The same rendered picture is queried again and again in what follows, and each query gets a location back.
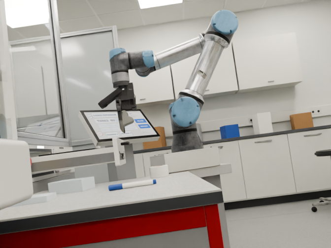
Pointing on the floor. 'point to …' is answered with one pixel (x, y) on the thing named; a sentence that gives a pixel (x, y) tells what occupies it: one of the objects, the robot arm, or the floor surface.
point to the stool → (322, 197)
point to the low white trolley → (120, 217)
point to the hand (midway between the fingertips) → (121, 130)
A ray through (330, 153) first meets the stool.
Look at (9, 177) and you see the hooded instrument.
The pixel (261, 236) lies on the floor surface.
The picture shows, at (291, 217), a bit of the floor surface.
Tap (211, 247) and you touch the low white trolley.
